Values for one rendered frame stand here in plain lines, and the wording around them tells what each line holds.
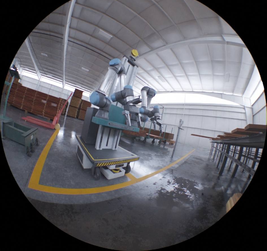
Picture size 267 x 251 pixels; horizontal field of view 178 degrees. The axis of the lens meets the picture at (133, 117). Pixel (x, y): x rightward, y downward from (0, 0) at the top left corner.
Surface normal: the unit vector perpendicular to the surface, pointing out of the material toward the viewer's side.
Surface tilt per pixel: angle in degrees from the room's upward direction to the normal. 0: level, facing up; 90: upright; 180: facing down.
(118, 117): 90
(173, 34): 178
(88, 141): 90
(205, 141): 91
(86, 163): 90
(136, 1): 173
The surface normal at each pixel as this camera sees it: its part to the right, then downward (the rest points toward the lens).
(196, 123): -0.72, -0.24
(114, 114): 0.72, 0.11
